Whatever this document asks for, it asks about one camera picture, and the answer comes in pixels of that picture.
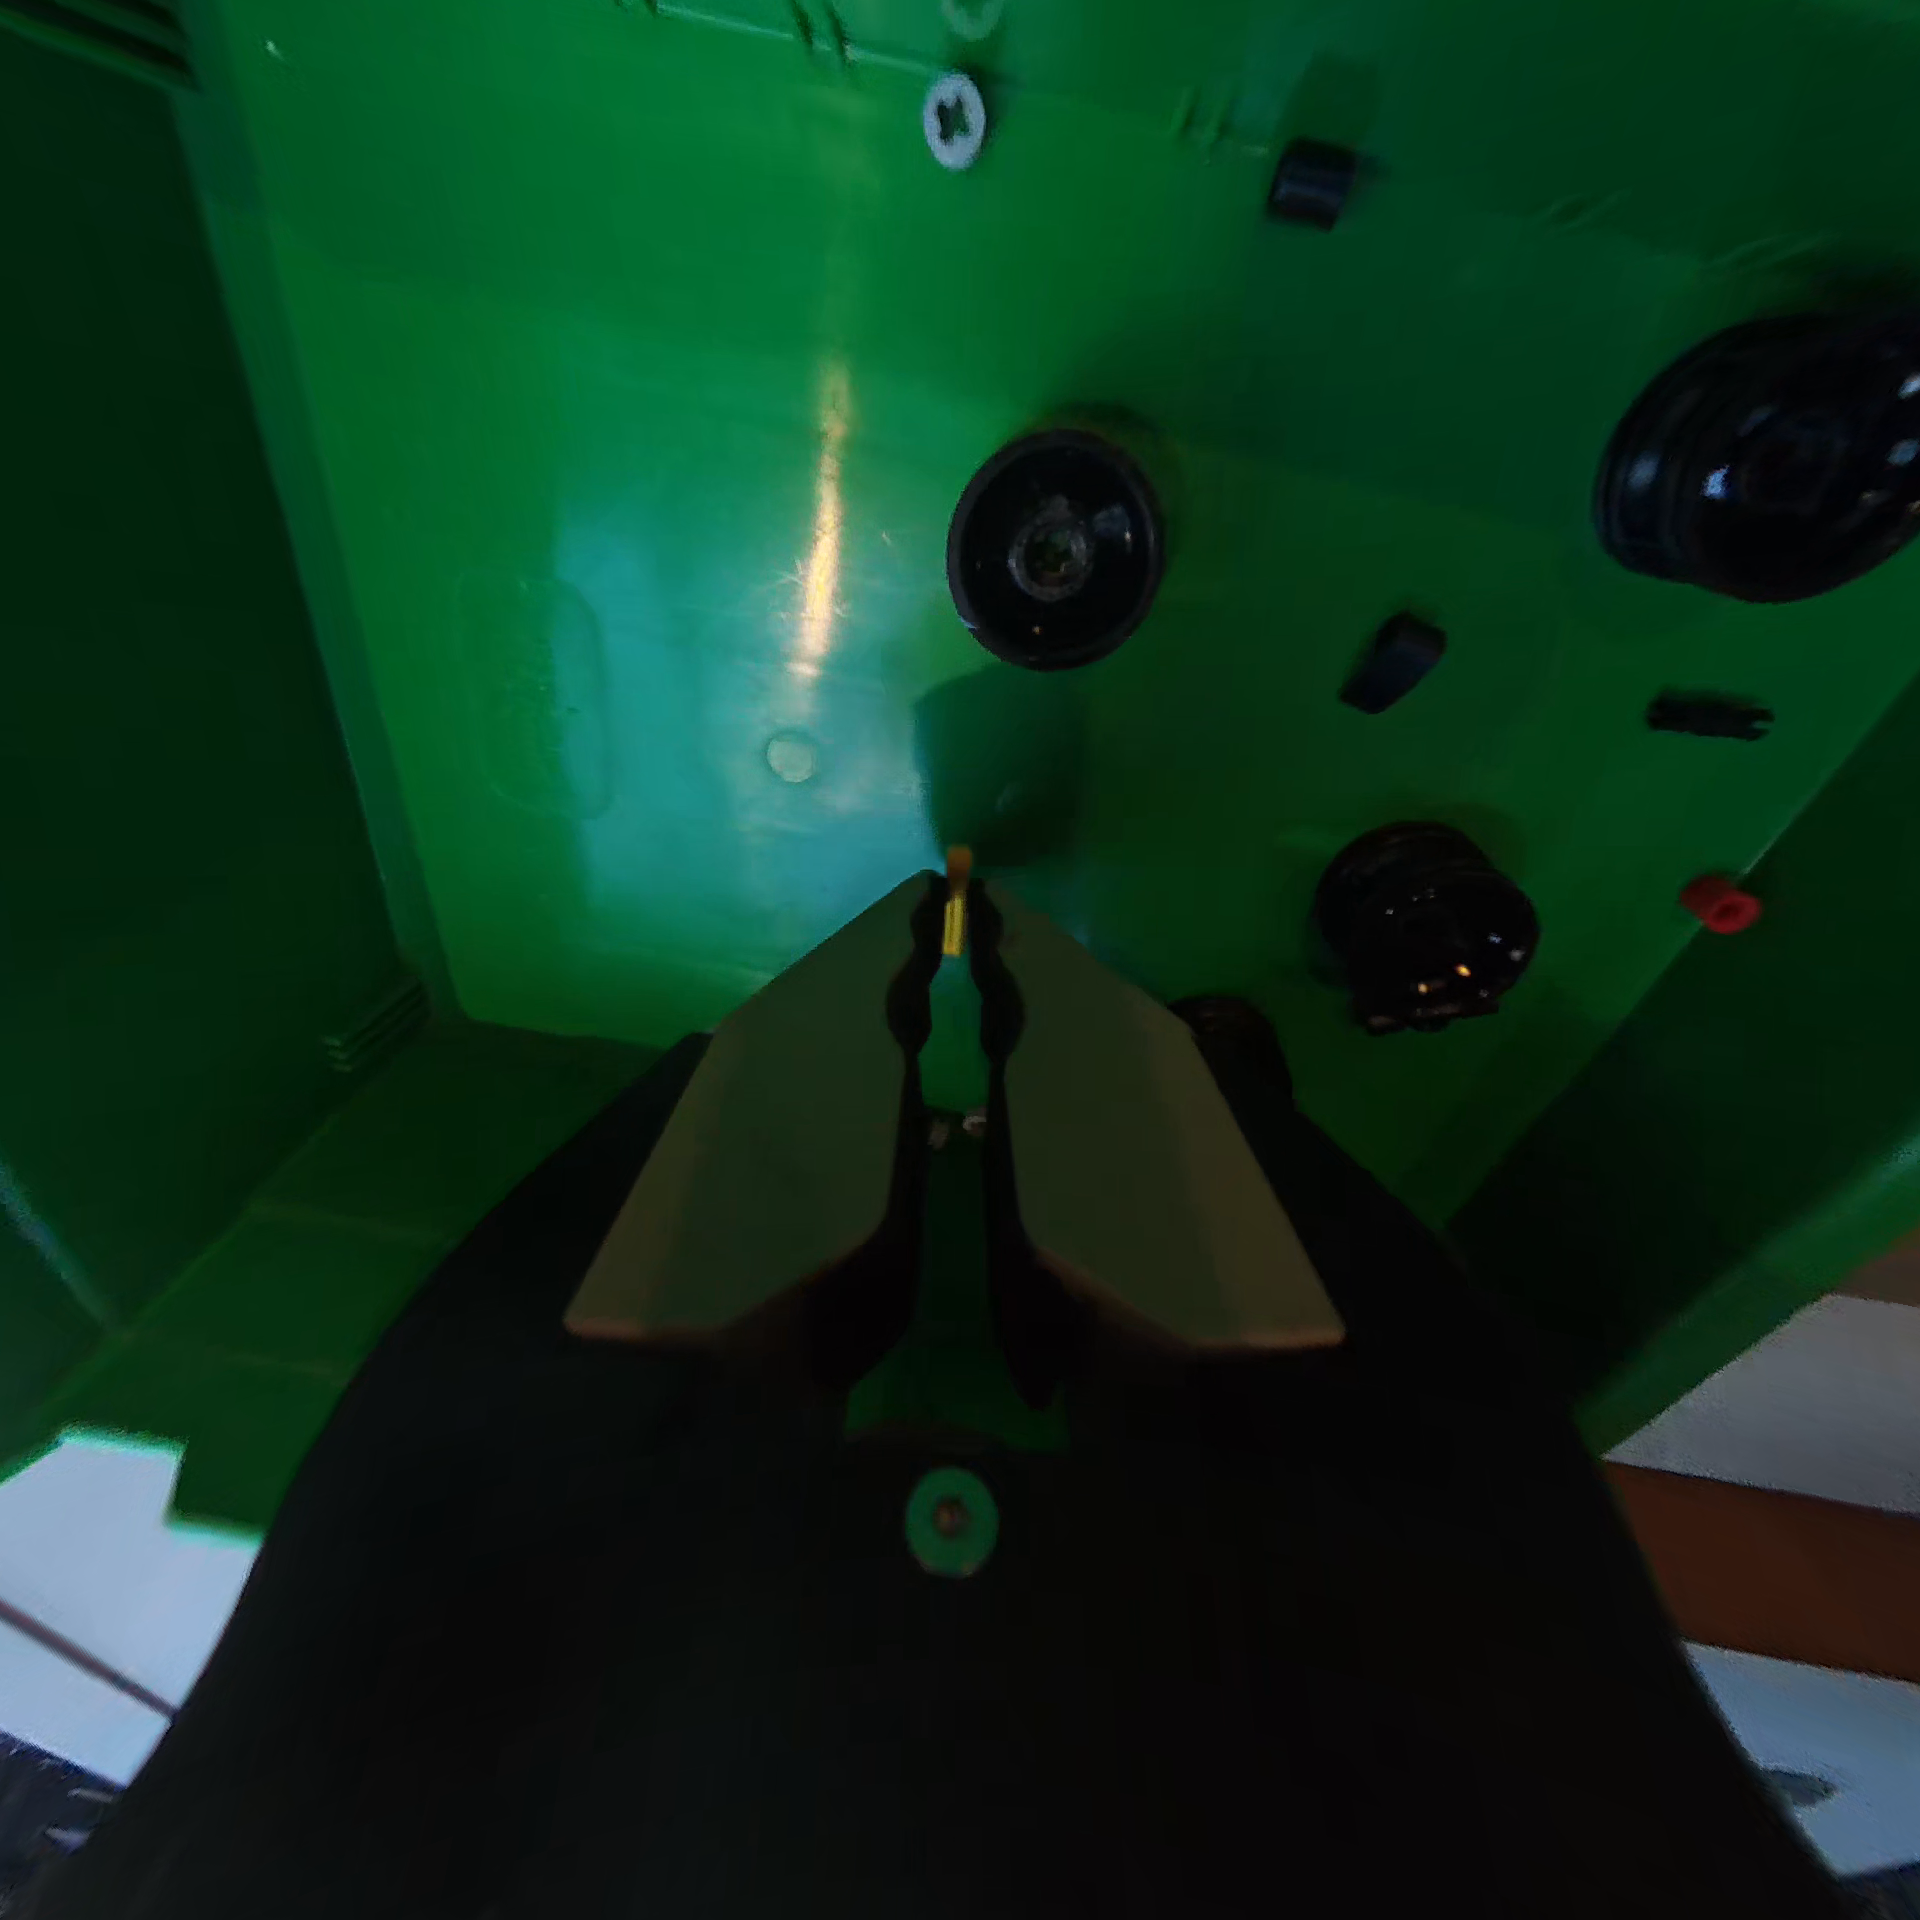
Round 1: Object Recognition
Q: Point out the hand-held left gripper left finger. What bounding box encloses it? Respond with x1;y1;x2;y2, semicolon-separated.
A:
563;871;943;1389

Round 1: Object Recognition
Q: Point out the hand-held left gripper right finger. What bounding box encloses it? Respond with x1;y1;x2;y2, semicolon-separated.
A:
968;880;1350;1408

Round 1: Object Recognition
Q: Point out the green plastic bin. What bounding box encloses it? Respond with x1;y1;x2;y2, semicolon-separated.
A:
0;0;1920;1530

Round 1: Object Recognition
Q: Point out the grey desk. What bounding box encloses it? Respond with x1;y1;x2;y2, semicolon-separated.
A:
0;1289;1920;1876

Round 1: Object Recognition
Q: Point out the black toy wheel rim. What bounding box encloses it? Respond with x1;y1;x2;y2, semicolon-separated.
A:
1315;821;1545;1040
1590;310;1920;606
1167;992;1295;1120
943;425;1169;674

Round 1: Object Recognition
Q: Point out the small black curved piece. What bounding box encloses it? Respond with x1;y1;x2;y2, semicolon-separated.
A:
1336;607;1452;716

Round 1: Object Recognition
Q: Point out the small black bush piece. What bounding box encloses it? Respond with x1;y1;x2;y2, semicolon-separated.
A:
1263;137;1360;233

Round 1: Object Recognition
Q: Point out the small white gear piece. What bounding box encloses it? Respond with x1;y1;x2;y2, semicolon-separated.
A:
919;71;993;170

